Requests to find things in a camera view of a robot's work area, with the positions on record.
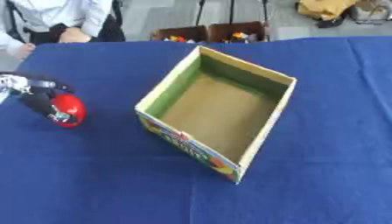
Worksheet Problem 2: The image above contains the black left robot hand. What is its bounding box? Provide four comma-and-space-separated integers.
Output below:
17, 76, 77, 123

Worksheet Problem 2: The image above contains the red toy apple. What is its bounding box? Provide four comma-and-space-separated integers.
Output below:
49, 93, 88, 129

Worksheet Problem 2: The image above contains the open cardboard box green inside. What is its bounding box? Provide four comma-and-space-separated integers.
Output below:
133, 45, 299, 185

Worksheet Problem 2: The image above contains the person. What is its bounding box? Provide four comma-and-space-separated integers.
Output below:
0, 0, 128, 60

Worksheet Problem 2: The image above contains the black tripod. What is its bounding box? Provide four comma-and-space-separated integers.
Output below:
194, 0, 271, 27

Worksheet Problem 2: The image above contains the yellow bag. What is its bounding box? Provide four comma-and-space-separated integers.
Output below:
295, 0, 361, 22

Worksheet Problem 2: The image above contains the chair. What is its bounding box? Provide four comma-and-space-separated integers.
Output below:
350, 0, 392, 25

